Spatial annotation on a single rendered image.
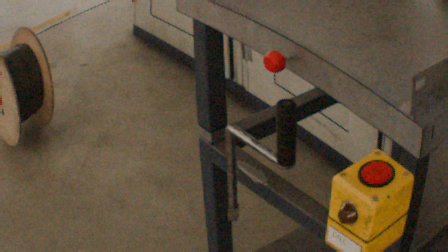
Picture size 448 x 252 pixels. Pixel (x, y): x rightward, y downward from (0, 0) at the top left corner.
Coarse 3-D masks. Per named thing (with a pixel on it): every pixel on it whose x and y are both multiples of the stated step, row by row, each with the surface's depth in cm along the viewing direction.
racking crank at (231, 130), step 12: (288, 108) 125; (276, 120) 127; (288, 120) 126; (228, 132) 141; (240, 132) 139; (276, 132) 128; (288, 132) 127; (228, 144) 142; (252, 144) 136; (288, 144) 128; (228, 156) 143; (264, 156) 134; (276, 156) 132; (288, 156) 129; (228, 168) 145; (288, 168) 130; (228, 180) 146; (228, 192) 148; (228, 216) 150
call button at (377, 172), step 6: (372, 162) 84; (378, 162) 84; (366, 168) 84; (372, 168) 84; (378, 168) 83; (384, 168) 83; (366, 174) 83; (372, 174) 83; (378, 174) 82; (384, 174) 82; (390, 174) 83; (366, 180) 82; (372, 180) 82; (378, 180) 82; (384, 180) 82
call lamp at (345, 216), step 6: (342, 204) 83; (348, 204) 82; (354, 204) 82; (342, 210) 82; (348, 210) 82; (354, 210) 82; (342, 216) 82; (348, 216) 82; (354, 216) 82; (342, 222) 83; (348, 222) 82; (354, 222) 83
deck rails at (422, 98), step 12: (444, 60) 104; (420, 72) 100; (432, 72) 103; (444, 72) 105; (432, 84) 104; (444, 84) 107; (420, 96) 102; (432, 96) 105; (444, 96) 107; (408, 108) 104; (420, 108) 104
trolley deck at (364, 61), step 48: (192, 0) 140; (240, 0) 135; (288, 0) 136; (336, 0) 137; (384, 0) 139; (432, 0) 143; (288, 48) 123; (336, 48) 120; (384, 48) 121; (432, 48) 122; (336, 96) 117; (384, 96) 108; (432, 144) 104
